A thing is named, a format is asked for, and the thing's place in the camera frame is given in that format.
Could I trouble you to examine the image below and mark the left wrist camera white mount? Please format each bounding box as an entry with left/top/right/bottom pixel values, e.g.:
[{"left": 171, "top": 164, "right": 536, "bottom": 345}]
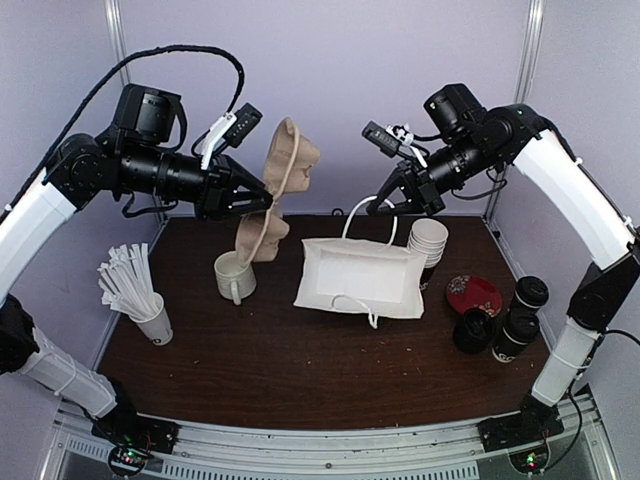
[{"left": 200, "top": 103, "right": 263, "bottom": 170}]

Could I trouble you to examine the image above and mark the left aluminium corner post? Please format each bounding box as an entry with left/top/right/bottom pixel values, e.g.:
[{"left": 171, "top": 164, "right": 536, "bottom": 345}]
[{"left": 104, "top": 0, "right": 126, "bottom": 61}]

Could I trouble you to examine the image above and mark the cardboard cup carrier tray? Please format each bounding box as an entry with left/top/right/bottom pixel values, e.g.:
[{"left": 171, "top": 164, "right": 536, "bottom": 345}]
[{"left": 235, "top": 117, "right": 321, "bottom": 266}]

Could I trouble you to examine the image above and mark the aluminium front rail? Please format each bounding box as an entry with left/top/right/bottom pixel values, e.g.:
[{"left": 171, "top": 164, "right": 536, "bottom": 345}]
[{"left": 49, "top": 389, "right": 609, "bottom": 480}]

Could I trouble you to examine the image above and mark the brown paper takeout bag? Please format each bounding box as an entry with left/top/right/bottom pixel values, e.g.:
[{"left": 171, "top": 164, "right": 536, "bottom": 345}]
[{"left": 293, "top": 196, "right": 426, "bottom": 329}]

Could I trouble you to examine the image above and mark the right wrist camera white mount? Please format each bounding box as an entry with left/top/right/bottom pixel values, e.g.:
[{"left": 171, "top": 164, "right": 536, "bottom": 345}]
[{"left": 361, "top": 121, "right": 428, "bottom": 168}]

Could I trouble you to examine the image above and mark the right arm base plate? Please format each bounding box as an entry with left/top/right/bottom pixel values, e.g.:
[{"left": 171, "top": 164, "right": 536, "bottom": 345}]
[{"left": 477, "top": 409, "right": 564, "bottom": 452}]

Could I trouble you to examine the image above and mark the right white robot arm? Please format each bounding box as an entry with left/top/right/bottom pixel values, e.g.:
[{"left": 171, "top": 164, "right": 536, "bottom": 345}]
[{"left": 366, "top": 83, "right": 639, "bottom": 442}]

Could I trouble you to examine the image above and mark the black paper coffee cup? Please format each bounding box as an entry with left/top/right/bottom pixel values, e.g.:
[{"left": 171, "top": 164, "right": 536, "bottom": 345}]
[
  {"left": 508, "top": 295, "right": 541, "bottom": 320},
  {"left": 491, "top": 331, "right": 529, "bottom": 364}
]

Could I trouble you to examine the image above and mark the stack of paper cups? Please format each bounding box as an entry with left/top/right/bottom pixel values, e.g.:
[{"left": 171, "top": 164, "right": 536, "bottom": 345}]
[{"left": 407, "top": 218, "right": 449, "bottom": 291}]

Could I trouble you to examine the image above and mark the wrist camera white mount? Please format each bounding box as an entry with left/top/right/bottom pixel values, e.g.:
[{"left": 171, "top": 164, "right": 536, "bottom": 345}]
[
  {"left": 200, "top": 103, "right": 263, "bottom": 170},
  {"left": 361, "top": 121, "right": 428, "bottom": 168}
]

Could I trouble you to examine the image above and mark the red patterned plate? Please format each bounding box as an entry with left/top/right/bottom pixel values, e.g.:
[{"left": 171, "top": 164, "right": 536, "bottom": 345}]
[{"left": 445, "top": 275, "right": 503, "bottom": 318}]

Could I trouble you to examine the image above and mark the stack of black lids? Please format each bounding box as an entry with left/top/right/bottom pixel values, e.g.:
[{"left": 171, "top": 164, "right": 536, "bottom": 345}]
[{"left": 452, "top": 308, "right": 496, "bottom": 355}]

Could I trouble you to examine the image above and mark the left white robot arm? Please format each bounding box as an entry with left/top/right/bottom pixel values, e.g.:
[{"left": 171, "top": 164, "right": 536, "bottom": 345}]
[{"left": 1, "top": 84, "right": 274, "bottom": 444}]

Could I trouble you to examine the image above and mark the bundle of wrapped straws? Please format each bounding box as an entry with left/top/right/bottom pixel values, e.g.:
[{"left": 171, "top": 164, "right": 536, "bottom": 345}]
[{"left": 97, "top": 243, "right": 162, "bottom": 321}]

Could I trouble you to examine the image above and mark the white cup holding straws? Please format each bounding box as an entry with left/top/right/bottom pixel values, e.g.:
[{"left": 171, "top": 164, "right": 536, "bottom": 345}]
[{"left": 131, "top": 293, "right": 173, "bottom": 346}]

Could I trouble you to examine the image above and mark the black cup lid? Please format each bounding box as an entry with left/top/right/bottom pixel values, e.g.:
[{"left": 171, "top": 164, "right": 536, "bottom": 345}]
[
  {"left": 514, "top": 276, "right": 549, "bottom": 308},
  {"left": 503, "top": 308, "right": 540, "bottom": 345}
]

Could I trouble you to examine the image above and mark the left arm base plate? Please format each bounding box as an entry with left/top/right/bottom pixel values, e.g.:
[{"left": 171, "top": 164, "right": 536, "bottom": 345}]
[{"left": 91, "top": 415, "right": 179, "bottom": 454}]

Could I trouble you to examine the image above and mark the clear glass pitcher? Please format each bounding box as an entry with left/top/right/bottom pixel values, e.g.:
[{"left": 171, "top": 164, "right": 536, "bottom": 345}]
[{"left": 213, "top": 251, "right": 257, "bottom": 306}]

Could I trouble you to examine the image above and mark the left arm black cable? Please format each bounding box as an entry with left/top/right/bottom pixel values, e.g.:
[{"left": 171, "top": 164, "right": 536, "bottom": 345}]
[{"left": 4, "top": 44, "right": 246, "bottom": 211}]

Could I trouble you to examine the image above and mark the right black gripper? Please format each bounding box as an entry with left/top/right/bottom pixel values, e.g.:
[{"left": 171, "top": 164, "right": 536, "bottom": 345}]
[{"left": 367, "top": 132, "right": 499, "bottom": 217}]

